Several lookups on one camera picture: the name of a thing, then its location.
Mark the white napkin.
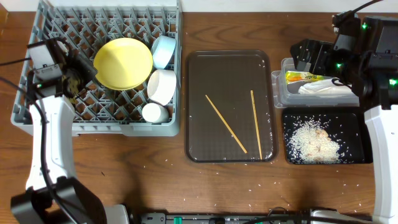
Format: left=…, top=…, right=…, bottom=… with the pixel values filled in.
left=298, top=78, right=353, bottom=95

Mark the yellow plate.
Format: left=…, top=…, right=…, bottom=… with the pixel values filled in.
left=93, top=38, right=153, bottom=90

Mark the green yellow snack wrapper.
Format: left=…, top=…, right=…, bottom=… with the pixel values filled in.
left=285, top=71, right=325, bottom=84

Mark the pink bowl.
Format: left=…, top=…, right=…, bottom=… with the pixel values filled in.
left=147, top=70, right=177, bottom=106

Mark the white cup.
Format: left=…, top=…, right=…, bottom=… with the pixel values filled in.
left=142, top=103, right=169, bottom=124

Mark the light blue bowl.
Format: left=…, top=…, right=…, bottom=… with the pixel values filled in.
left=150, top=35, right=177, bottom=69

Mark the wooden chopstick short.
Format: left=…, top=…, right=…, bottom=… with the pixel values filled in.
left=205, top=95, right=248, bottom=154

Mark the wooden chopstick long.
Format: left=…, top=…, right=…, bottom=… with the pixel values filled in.
left=250, top=90, right=263, bottom=160

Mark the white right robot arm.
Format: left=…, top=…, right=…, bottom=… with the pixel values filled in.
left=290, top=11, right=397, bottom=223

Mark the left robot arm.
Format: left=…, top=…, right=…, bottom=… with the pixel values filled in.
left=11, top=38, right=130, bottom=223

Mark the clear plastic waste bin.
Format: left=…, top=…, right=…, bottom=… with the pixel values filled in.
left=271, top=58, right=359, bottom=108

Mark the black waste tray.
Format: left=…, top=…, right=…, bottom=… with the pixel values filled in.
left=282, top=107, right=373, bottom=165

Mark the rice food waste pile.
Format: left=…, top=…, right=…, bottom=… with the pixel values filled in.
left=287, top=118, right=341, bottom=164

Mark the dark brown serving tray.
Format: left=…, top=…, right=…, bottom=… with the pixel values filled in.
left=185, top=50, right=279, bottom=163

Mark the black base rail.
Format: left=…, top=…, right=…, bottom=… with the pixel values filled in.
left=138, top=208, right=374, bottom=224

